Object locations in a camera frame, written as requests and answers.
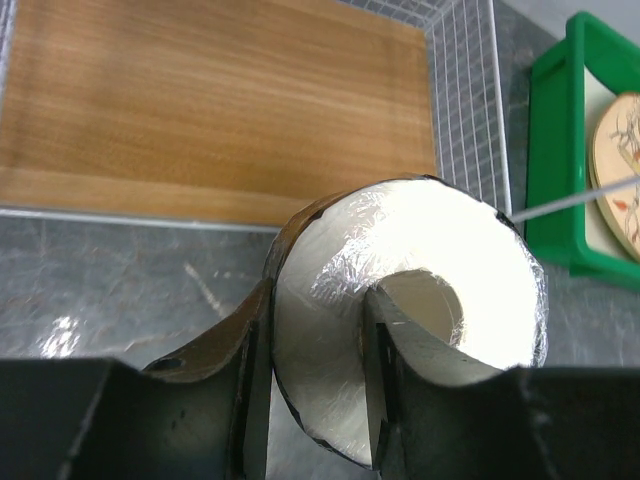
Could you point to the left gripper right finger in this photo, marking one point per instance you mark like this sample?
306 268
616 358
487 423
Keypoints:
436 413

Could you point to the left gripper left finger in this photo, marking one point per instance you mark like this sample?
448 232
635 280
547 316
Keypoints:
199 412

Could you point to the black paper towel roll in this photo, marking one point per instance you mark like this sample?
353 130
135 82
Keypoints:
496 292

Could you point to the white wire wooden shelf rack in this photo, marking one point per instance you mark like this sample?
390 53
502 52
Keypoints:
199 113

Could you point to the bird pattern ceramic plate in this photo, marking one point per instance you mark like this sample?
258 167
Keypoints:
613 158

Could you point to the green plastic tray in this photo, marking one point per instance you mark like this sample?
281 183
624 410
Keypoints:
557 164

